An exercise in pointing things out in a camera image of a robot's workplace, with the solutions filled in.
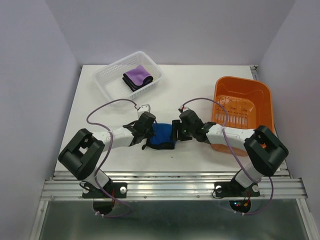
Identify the blue towel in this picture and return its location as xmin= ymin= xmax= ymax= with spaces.
xmin=141 ymin=123 xmax=176 ymax=150

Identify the purple black-edged towel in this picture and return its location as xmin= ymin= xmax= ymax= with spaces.
xmin=122 ymin=65 xmax=154 ymax=92

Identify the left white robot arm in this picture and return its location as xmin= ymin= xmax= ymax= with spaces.
xmin=58 ymin=111 xmax=156 ymax=197

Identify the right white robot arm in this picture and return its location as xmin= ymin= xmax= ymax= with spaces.
xmin=172 ymin=109 xmax=289 ymax=195

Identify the white plastic basket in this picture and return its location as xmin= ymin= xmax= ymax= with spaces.
xmin=92 ymin=51 xmax=164 ymax=102

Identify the orange plastic tub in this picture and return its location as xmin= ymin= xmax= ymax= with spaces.
xmin=209 ymin=76 xmax=277 ymax=157

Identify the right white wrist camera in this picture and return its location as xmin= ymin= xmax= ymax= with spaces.
xmin=178 ymin=105 xmax=190 ymax=113

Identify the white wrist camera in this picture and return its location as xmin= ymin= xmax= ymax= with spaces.
xmin=137 ymin=104 xmax=151 ymax=119
xmin=178 ymin=105 xmax=190 ymax=113

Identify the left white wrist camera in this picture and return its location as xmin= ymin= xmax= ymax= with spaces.
xmin=137 ymin=104 xmax=151 ymax=119

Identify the aluminium mounting rail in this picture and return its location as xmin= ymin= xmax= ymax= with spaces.
xmin=40 ymin=171 xmax=308 ymax=201

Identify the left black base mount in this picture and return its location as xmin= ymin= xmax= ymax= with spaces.
xmin=79 ymin=181 xmax=131 ymax=218

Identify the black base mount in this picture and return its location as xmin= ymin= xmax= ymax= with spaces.
xmin=79 ymin=181 xmax=131 ymax=218
xmin=212 ymin=180 xmax=261 ymax=214

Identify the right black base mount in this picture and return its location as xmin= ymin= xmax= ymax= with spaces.
xmin=212 ymin=180 xmax=261 ymax=214

